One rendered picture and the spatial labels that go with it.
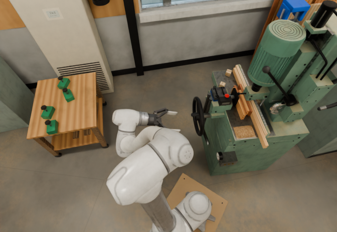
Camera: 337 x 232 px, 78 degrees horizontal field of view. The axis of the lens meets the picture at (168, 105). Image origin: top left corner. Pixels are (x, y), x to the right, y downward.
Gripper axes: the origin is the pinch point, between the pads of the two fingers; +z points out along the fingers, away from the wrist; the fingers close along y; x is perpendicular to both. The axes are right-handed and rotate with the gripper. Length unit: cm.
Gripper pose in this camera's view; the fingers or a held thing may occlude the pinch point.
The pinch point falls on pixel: (176, 122)
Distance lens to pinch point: 138.8
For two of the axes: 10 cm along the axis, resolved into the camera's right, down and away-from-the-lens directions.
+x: -3.4, 5.7, 7.5
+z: 9.3, 1.1, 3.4
